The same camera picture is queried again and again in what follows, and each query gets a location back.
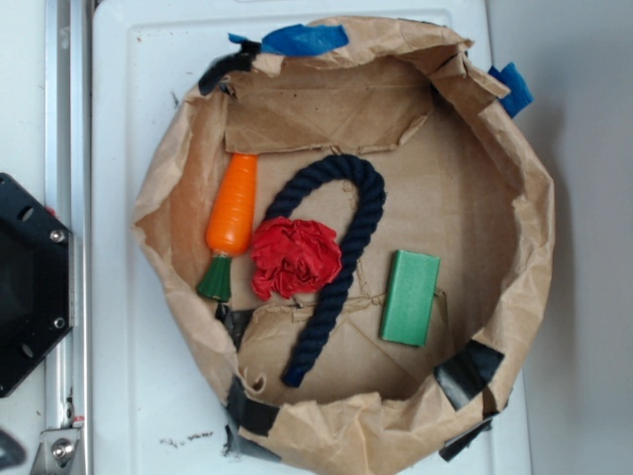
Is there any aluminium extrusion rail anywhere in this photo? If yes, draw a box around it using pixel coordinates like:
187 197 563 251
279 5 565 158
45 1 97 474

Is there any green rectangular block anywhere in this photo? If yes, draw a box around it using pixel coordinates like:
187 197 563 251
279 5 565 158
380 249 440 347

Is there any blue tape top piece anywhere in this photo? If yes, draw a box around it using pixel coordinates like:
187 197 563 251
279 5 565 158
228 24 349 57

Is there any blue tape right piece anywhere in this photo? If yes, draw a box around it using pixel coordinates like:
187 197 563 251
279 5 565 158
489 62 534 119

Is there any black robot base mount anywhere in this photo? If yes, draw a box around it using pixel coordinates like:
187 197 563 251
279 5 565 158
1 173 72 398

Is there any brown paper bag bowl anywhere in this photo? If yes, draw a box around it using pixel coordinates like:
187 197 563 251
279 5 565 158
134 16 555 474

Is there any metal corner bracket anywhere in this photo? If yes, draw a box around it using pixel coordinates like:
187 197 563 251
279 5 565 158
30 428 83 475

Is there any navy blue rope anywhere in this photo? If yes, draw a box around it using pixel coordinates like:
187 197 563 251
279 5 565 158
265 153 387 388

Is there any blue tape piece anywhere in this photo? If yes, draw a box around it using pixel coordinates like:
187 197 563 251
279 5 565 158
489 62 534 119
228 24 349 57

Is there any orange toy carrot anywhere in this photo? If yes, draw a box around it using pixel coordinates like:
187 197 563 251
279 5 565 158
197 153 257 302

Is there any red crumpled paper ball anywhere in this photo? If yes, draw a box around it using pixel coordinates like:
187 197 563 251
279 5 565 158
250 217 342 301

